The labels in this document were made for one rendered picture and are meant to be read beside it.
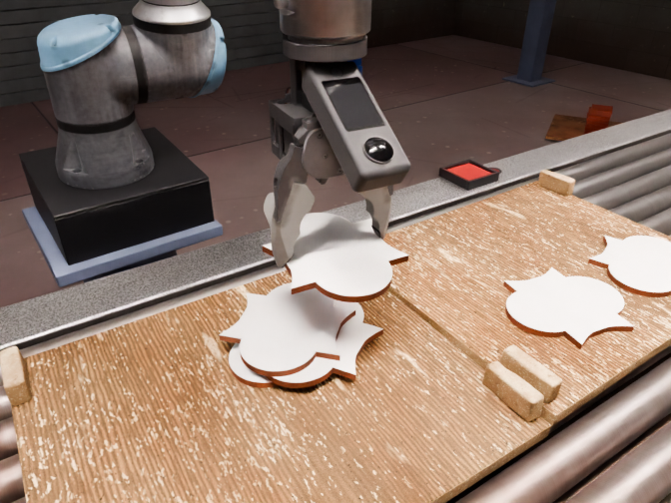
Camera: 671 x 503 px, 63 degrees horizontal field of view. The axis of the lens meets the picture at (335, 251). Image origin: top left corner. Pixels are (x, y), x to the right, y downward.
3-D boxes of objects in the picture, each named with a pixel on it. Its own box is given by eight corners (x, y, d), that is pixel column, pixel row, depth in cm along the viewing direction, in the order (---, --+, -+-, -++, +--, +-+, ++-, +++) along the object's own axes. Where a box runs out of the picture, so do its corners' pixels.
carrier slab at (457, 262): (340, 258, 75) (340, 249, 74) (536, 188, 94) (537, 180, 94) (552, 427, 51) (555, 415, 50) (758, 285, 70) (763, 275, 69)
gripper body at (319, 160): (336, 147, 57) (337, 23, 51) (379, 177, 51) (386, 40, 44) (269, 159, 54) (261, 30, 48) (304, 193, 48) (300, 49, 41)
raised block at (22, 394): (5, 370, 55) (-4, 349, 53) (26, 363, 55) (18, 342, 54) (12, 409, 50) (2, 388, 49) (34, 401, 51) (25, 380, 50)
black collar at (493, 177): (437, 176, 100) (438, 167, 99) (468, 167, 104) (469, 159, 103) (467, 191, 95) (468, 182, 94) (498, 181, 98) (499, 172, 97)
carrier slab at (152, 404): (8, 375, 56) (3, 363, 55) (341, 260, 75) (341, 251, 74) (70, 749, 31) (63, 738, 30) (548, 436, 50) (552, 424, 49)
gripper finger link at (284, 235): (265, 245, 57) (298, 164, 54) (286, 273, 52) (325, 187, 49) (238, 240, 55) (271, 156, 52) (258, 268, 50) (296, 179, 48)
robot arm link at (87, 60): (48, 103, 87) (24, 13, 79) (134, 92, 93) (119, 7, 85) (59, 131, 79) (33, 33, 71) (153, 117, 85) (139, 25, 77)
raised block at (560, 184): (536, 185, 92) (539, 170, 90) (543, 182, 93) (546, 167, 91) (566, 198, 88) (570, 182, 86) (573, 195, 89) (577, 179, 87)
